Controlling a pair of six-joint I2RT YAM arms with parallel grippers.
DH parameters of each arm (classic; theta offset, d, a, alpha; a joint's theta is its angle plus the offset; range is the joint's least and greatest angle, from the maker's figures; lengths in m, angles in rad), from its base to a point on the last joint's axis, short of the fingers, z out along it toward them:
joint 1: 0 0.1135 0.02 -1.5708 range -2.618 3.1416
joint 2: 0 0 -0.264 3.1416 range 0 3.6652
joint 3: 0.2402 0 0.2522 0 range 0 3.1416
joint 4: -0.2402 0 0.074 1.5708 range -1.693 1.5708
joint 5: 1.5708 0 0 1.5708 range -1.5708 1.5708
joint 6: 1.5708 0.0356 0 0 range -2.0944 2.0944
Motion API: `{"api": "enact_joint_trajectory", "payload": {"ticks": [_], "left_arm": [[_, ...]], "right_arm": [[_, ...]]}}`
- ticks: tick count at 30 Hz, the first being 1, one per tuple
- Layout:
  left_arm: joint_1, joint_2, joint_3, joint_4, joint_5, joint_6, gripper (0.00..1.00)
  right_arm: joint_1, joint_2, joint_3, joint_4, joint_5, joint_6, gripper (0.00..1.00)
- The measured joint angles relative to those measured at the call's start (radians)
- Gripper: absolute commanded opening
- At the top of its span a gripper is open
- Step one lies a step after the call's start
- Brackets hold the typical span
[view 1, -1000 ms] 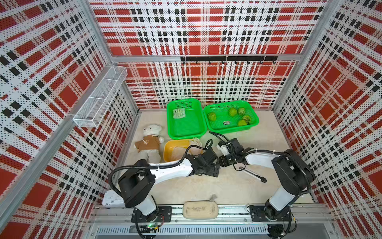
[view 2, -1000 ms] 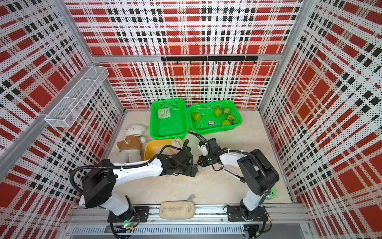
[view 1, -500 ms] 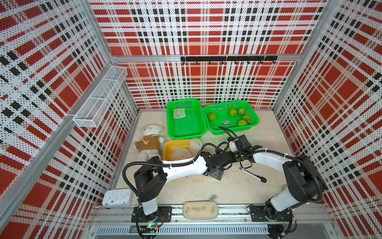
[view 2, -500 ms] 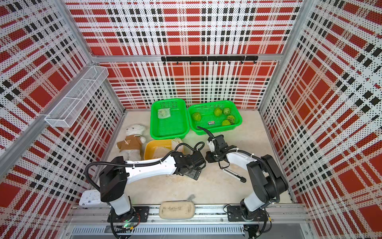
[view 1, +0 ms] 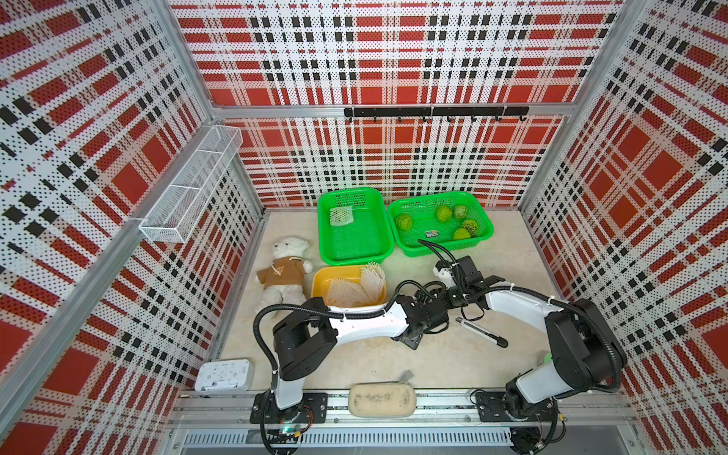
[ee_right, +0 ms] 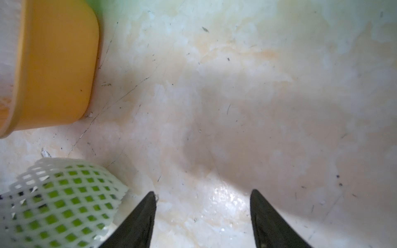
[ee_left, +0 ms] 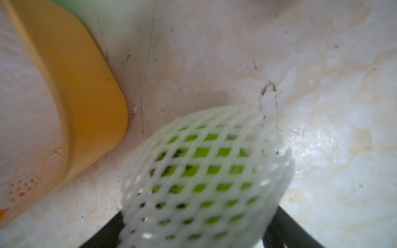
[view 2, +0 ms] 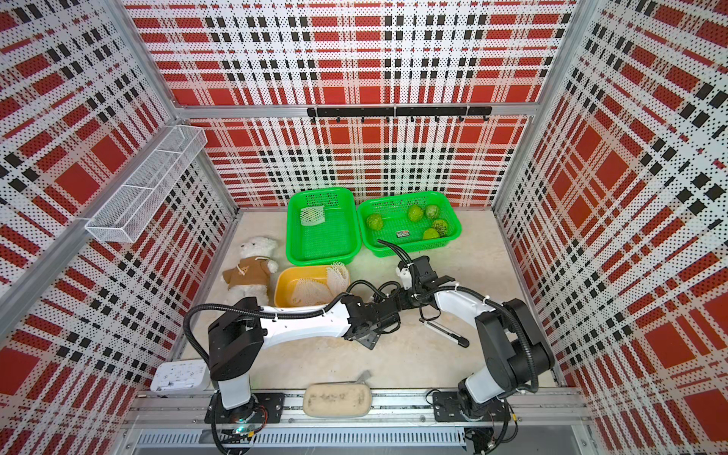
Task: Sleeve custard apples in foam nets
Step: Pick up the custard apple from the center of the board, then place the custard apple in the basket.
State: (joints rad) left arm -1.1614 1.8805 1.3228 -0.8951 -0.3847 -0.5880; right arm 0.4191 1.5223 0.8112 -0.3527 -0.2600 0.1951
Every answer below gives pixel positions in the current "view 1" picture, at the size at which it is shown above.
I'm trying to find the white foam net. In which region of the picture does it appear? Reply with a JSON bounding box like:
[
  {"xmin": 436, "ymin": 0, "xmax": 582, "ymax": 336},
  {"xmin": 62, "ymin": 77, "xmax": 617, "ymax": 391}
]
[{"xmin": 329, "ymin": 206, "xmax": 355, "ymax": 227}]

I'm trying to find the white teddy bear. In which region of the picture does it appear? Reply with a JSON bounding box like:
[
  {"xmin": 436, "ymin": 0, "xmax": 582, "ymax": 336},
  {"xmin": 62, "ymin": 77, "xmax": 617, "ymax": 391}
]
[{"xmin": 256, "ymin": 236, "xmax": 313, "ymax": 309}]

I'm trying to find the foam nets pile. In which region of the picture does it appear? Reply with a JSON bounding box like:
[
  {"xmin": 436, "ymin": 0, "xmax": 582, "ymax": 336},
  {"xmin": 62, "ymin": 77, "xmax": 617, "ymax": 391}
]
[{"xmin": 324, "ymin": 263, "xmax": 386, "ymax": 308}]

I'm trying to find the black pen tool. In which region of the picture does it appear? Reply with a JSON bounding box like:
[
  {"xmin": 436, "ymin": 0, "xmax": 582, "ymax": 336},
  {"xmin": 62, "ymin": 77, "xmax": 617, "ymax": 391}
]
[{"xmin": 456, "ymin": 317, "xmax": 509, "ymax": 349}]

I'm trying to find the empty green plastic basket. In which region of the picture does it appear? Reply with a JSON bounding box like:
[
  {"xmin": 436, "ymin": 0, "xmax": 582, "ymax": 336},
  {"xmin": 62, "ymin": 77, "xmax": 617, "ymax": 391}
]
[{"xmin": 318, "ymin": 187, "xmax": 395, "ymax": 267}]

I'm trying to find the yellow plastic bowl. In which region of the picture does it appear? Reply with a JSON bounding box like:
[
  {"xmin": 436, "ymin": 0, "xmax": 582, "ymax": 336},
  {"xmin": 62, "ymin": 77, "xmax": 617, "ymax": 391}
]
[{"xmin": 312, "ymin": 263, "xmax": 386, "ymax": 308}]

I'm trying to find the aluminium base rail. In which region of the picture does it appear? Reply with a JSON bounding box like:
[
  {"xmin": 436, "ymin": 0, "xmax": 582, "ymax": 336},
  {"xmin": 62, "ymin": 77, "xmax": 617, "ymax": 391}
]
[{"xmin": 162, "ymin": 383, "xmax": 648, "ymax": 454}]

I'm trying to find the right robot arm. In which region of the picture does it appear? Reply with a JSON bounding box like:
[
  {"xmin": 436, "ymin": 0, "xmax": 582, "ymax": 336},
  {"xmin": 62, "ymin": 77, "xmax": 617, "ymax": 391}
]
[{"xmin": 419, "ymin": 240, "xmax": 628, "ymax": 421}]

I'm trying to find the white power strip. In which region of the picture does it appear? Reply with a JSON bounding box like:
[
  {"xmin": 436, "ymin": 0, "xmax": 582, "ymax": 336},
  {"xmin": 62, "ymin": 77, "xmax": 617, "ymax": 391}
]
[{"xmin": 195, "ymin": 358, "xmax": 255, "ymax": 394}]

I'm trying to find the green basket with fruit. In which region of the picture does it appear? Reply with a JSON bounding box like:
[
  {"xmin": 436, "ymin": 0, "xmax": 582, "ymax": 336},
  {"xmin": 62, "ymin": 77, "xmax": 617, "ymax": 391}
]
[{"xmin": 388, "ymin": 191, "xmax": 494, "ymax": 257}]

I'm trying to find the clear wall shelf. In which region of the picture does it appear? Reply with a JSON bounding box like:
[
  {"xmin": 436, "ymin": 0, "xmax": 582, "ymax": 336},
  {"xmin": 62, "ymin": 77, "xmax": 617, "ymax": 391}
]
[{"xmin": 140, "ymin": 125, "xmax": 242, "ymax": 244}]

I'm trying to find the beige sponge block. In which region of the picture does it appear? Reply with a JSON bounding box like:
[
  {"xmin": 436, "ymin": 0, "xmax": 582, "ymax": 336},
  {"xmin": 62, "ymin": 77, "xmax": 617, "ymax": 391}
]
[{"xmin": 348, "ymin": 383, "xmax": 417, "ymax": 418}]

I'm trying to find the black hook rail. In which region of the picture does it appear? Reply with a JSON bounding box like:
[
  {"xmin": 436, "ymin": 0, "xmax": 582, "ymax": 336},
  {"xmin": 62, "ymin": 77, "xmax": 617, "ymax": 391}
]
[{"xmin": 343, "ymin": 105, "xmax": 530, "ymax": 119}]

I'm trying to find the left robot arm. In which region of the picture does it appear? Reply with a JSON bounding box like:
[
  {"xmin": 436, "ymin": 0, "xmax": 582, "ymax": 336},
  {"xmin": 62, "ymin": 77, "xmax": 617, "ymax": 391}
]
[{"xmin": 250, "ymin": 295, "xmax": 449, "ymax": 425}]

